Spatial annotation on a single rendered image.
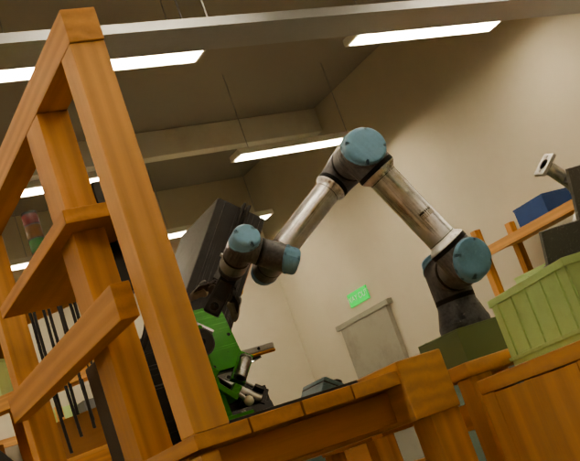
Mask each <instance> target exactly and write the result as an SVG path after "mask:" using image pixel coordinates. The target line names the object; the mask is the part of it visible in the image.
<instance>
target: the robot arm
mask: <svg viewBox="0 0 580 461"><path fill-rule="evenodd" d="M358 183H360V184H361V185H362V186H363V187H370V188H372V189H373V190H374V191H375V192H376V193H377V194H378V195H379V196H380V197H381V198H382V199H383V200H384V201H385V202H386V203H387V204H388V205H389V206H390V208H391V209H392V210H393V211H394V212H395V213H396V214H397V215H398V216H399V217H400V218H401V219H402V220H403V221H404V222H405V223H406V224H407V225H408V226H409V227H410V229H411V230H412V231H413V232H414V233H415V234H416V235H417V236H418V237H419V238H420V239H421V240H422V241H423V242H424V243H425V244H426V245H427V246H428V247H429V248H430V250H431V254H430V255H428V256H427V257H426V258H425V259H424V260H423V262H422V269H423V275H424V278H425V280H426V281H427V284H428V286H429V289H430V292H431V294H432V297H433V299H434V301H435V305H436V308H437V311H438V322H439V333H440V335H441V336H443V335H444V334H446V333H448V332H451V331H453V330H455V329H457V328H458V327H465V326H468V325H471V324H474V323H477V322H480V321H483V320H486V319H489V318H491V317H490V315H489V312H487V311H486V309H485V308H484V306H483V305H482V304H481V303H480V302H479V301H478V299H477V298H476V295H475V293H474V290H473V287H472V284H473V283H476V282H478V281H480V280H481V279H482V278H483V277H484V276H485V275H486V274H487V273H488V272H489V269H490V266H491V253H490V250H489V247H488V245H487V244H486V243H485V242H484V241H482V240H481V239H479V238H474V237H468V236H467V234H466V233H465V232H464V231H463V230H461V229H454V228H452V227H451V226H450V225H449V224H448V222H447V221H446V220H445V219H444V218H443V217H442V216H441V215H440V214H439V213H438V212H437V211H436V210H435V209H434V208H433V207H432V206H431V205H430V204H429V203H428V202H427V200H426V199H425V198H424V197H423V196H422V195H421V194H420V193H419V192H418V191H417V190H416V189H415V188H414V187H413V186H412V185H411V184H410V183H409V182H408V181H407V179H406V178H405V177H404V176H403V175H402V174H401V173H400V172H399V171H398V170H397V169H396V168H395V167H394V165H393V157H392V156H391V155H390V154H389V153H388V152H387V147H386V142H385V140H384V138H383V136H382V135H381V134H380V133H379V132H377V131H376V130H374V129H371V128H369V127H359V128H356V129H354V130H352V131H350V132H349V133H348V134H346V135H345V136H344V137H343V139H342V141H341V143H340V144H339V145H338V147H337V148H336V149H335V151H334V152H333V153H332V155H331V157H330V158H329V160H328V162H327V164H326V166H325V167H324V169H323V171H322V172H321V174H320V175H319V176H318V177H317V184H316V185H315V187H314V188H313V189H312V190H311V192H310V193H309V194H308V196H307V197H306V198H305V200H304V201H303V202H302V203H301V205H300V206H299V207H298V209H297V210H296V211H295V213H294V214H293V215H292V216H291V218H290V219H289V220H288V221H287V223H286V224H285V225H284V227H283V228H282V229H281V230H280V231H279V232H278V233H277V235H276V236H275V237H274V239H273V240H272V241H271V240H268V239H265V238H263V237H261V235H260V232H259V231H258V230H257V229H255V228H254V226H252V225H249V224H242V225H239V226H237V227H236V228H235V229H234V231H233V232H232V234H231V236H230V238H229V240H228V243H227V246H226V248H225V250H224V253H221V254H220V257H221V259H220V264H219V267H218V270H217V272H216V273H215V275H214V277H213V279H212V281H210V282H206V280H203V281H201V282H200V283H199V285H198V286H197V288H196V289H194V291H193V292H192V293H191V294H190V296H189V301H191V302H193V301H194V300H195V299H199V298H200V297H206V296H207V295H208V294H210V297H209V300H208V302H207V304H206V305H205V307H204V311H205V312H207V313H209V314H211V315H213V316H215V317H219V316H220V313H221V311H222V309H223V307H224V306H225V304H226V302H228V303H227V305H226V306H227V308H228V309H229V310H230V312H231V313H230V315H231V320H232V321H234V322H236V321H237V320H238V318H239V314H240V307H241V304H242V298H241V297H240V296H237V295H236V294H235V290H236V288H237V286H238V284H239V282H240V280H241V279H242V276H243V275H244V274H245V272H246V270H247V268H248V266H249V264H250V263H251V264H252V269H251V276H252V279H253V280H254V281H255V282H256V283H257V284H259V285H269V284H272V283H273V282H275V281H276V279H277V277H278V276H279V275H280V274H281V273H284V274H286V273H287V274H294V273H295V272H296V270H297V268H298V265H299V262H300V257H301V252H300V250H299V249H300V248H301V247H302V245H303V244H304V243H305V241H306V240H307V239H308V237H309V236H310V235H311V233H312V232H313V231H314V230H315V228H316V227H317V225H318V224H319V223H320V222H321V220H322V219H324V218H325V216H326V215H327V214H328V212H329V211H330V210H331V208H332V207H333V206H334V204H335V203H336V202H337V201H338V200H342V199H344V197H345V196H346V195H347V194H348V193H349V191H350V190H352V189H353V188H354V187H355V186H356V185H357V184H358Z"/></svg>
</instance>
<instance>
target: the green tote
mask: <svg viewBox="0 0 580 461"><path fill-rule="evenodd" d="M487 304H488V306H489V309H491V308H492V310H493V312H494V315H495V317H496V319H497V321H498V324H499V328H500V330H501V333H502V336H503V337H504V340H505V342H506V345H507V347H508V350H509V352H510V355H511V358H509V360H510V362H513V363H514V366H517V365H519V364H522V363H523V362H526V361H528V360H531V359H535V358H537V357H539V356H541V355H543V354H546V353H548V352H551V351H553V350H556V349H558V348H561V347H564V346H566V345H569V344H571V343H574V342H576V341H578V340H580V252H577V253H574V254H571V255H567V256H565V257H562V258H560V259H558V260H557V261H555V262H553V263H551V264H549V265H548V266H546V267H544V268H543V269H541V270H540V271H539V272H537V273H534V274H533V275H531V276H529V277H528V278H526V279H524V280H523V281H521V282H519V283H518V284H515V285H514V286H513V287H511V288H510V289H508V290H506V291H505V292H503V293H501V294H500V295H497V296H496V297H494V298H492V299H491V300H489V301H488V302H487Z"/></svg>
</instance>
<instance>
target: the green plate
mask: <svg viewBox="0 0 580 461"><path fill-rule="evenodd" d="M193 313H194V316H195V318H196V321H197V322H198V323H200V324H201V325H203V326H206V327H209V328H211V329H213V330H214V331H213V333H212V336H213V337H214V340H215V348H214V350H213V351H212V352H211V353H210V354H209V355H210V358H211V361H212V363H213V366H214V368H216V369H217V370H219V371H220V372H222V371H225V370H231V369H234V367H235V363H236V360H237V358H238V355H239V352H240V348H239V346H238V344H237V342H236V339H235V337H234V335H233V334H232V332H231V329H230V327H229V325H228V322H227V320H226V318H225V316H224V315H223V313H222V311H221V313H220V316H219V317H215V316H213V315H211V314H209V313H207V312H205V311H204V308H201V309H197V310H193Z"/></svg>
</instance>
